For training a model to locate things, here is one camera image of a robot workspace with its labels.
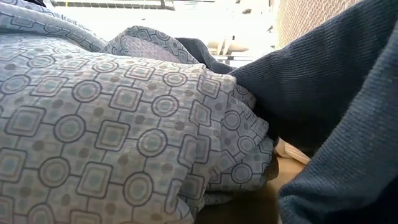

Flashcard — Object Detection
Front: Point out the light blue geometric patterned garment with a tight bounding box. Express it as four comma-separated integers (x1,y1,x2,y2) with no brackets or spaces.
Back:
0,0,280,224

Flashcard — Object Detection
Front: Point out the dark blue knit sweater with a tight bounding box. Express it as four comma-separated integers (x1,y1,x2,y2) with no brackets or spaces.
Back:
175,0,398,224

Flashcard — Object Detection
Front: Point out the white perforated plastic basket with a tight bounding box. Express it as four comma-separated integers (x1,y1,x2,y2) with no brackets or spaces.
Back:
275,0,363,49

